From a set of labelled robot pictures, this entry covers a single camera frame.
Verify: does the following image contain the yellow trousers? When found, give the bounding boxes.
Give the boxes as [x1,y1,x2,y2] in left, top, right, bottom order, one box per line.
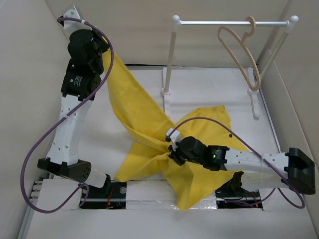
[103,52,246,211]

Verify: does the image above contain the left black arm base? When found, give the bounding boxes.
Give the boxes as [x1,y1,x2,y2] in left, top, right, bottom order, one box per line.
[79,180,127,210]

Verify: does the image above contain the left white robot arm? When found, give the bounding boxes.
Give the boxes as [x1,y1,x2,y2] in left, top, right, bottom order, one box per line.
[37,29,111,198]

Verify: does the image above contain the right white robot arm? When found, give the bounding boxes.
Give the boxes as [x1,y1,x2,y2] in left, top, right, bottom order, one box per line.
[166,135,316,196]

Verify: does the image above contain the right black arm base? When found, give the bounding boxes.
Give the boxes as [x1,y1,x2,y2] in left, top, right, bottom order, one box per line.
[215,172,263,209]

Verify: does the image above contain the wooden clothes hanger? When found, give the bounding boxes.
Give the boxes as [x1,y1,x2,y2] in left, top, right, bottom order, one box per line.
[217,16,262,92]

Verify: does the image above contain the white clothes rack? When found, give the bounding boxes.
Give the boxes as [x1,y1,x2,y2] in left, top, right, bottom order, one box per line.
[160,15,299,119]

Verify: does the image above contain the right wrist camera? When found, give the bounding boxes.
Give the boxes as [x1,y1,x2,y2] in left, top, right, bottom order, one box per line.
[165,128,182,149]

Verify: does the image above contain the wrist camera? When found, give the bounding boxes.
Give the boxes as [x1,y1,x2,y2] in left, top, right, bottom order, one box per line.
[62,5,83,32]
[165,128,182,149]

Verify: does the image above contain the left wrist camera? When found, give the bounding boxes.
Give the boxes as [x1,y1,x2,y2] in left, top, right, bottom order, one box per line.
[62,5,83,32]

